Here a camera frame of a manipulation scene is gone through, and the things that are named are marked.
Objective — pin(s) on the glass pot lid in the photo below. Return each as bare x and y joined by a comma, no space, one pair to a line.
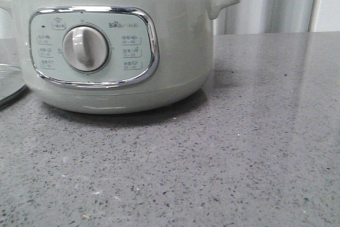
12,84

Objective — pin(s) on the pale green electric pot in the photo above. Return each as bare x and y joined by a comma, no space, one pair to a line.
114,56

